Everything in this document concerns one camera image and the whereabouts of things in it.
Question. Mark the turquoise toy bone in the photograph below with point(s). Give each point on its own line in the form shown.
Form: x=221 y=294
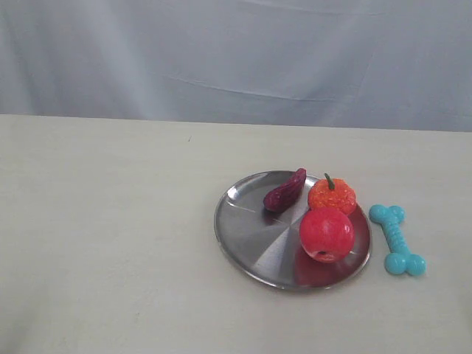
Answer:
x=400 y=260

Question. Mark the purple toy sweet potato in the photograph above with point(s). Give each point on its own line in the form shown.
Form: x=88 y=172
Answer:
x=286 y=194

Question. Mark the round stainless steel plate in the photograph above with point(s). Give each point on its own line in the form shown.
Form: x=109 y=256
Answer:
x=266 y=246

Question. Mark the small orange pumpkin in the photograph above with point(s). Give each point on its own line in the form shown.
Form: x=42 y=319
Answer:
x=334 y=193

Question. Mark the red apple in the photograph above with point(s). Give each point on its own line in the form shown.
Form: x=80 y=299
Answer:
x=326 y=234

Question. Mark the white backdrop cloth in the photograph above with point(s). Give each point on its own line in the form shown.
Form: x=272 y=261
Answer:
x=357 y=64

